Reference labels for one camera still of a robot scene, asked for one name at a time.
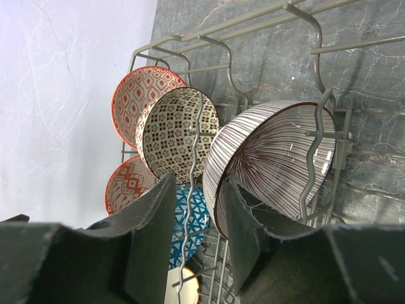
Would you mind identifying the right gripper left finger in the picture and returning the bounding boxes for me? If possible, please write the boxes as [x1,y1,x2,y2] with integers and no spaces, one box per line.
[87,172,176,303]

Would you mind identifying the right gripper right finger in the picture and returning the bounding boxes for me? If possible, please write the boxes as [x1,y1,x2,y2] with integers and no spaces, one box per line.
[223,177,315,295]

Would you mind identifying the red lattice pattern bowl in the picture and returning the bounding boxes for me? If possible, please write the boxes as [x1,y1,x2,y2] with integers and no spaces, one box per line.
[168,184,210,270]

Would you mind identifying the black striped white bowl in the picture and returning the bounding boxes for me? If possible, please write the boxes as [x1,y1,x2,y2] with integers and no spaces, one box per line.
[164,267,199,304]

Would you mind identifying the purple striped white bowl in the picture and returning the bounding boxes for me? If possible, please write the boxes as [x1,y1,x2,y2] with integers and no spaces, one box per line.
[202,100,337,240]

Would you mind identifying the multicolour scale pattern bowl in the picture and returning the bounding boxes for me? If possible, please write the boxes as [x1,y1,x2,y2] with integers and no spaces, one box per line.
[135,87,220,185]

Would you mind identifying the grey wire dish rack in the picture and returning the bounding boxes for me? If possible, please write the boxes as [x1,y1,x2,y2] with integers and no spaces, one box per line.
[120,0,405,304]

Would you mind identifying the red green dotted bowl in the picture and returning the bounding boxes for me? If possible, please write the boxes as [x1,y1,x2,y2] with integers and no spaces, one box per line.
[104,155,156,215]

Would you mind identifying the green diamond pattern bowl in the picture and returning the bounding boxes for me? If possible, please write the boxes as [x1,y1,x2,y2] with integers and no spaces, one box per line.
[111,66,187,148]

